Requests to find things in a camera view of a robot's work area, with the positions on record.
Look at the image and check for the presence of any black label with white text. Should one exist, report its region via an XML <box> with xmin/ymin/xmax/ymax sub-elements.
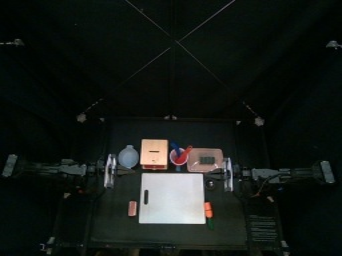
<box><xmin>247</xmin><ymin>213</ymin><xmax>281</xmax><ymax>246</ymax></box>

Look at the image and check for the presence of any red plastic cup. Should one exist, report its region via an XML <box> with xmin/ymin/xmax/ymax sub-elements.
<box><xmin>168</xmin><ymin>148</ymin><xmax>191</xmax><ymax>167</ymax></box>

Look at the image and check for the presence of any wooden box with red front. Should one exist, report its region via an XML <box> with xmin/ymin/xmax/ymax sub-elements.
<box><xmin>139</xmin><ymin>138</ymin><xmax>170</xmax><ymax>171</ymax></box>

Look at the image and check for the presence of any square flat plate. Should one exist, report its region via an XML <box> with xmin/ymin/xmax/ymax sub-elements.
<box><xmin>186</xmin><ymin>147</ymin><xmax>225</xmax><ymax>173</ymax></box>

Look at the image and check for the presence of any blue toy utensil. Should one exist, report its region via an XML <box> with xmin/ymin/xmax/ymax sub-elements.
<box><xmin>170</xmin><ymin>142</ymin><xmax>184</xmax><ymax>158</ymax></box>

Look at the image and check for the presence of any white cutting board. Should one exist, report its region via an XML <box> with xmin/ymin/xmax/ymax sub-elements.
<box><xmin>138</xmin><ymin>172</ymin><xmax>207</xmax><ymax>225</ymax></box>

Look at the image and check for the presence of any pink rectangular block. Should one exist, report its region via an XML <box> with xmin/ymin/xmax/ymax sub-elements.
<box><xmin>127</xmin><ymin>200</ymin><xmax>139</xmax><ymax>218</ymax></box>

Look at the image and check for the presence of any red toy utensil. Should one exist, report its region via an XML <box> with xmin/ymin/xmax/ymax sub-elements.
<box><xmin>175</xmin><ymin>144</ymin><xmax>194</xmax><ymax>164</ymax></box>

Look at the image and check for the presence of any pale grey-blue bowl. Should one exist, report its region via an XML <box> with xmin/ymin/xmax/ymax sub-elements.
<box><xmin>116</xmin><ymin>144</ymin><xmax>140</xmax><ymax>170</ymax></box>

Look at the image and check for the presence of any thin diagonal brace wire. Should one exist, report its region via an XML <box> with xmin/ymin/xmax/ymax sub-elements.
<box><xmin>123</xmin><ymin>0</ymin><xmax>265</xmax><ymax>126</ymax></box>
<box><xmin>78</xmin><ymin>0</ymin><xmax>237</xmax><ymax>122</ymax></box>

